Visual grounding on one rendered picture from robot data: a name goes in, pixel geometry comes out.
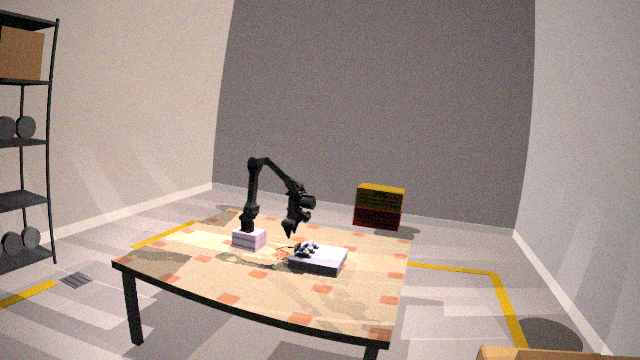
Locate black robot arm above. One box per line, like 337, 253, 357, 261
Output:
238, 156, 316, 233

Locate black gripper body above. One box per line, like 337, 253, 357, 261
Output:
281, 206, 301, 227

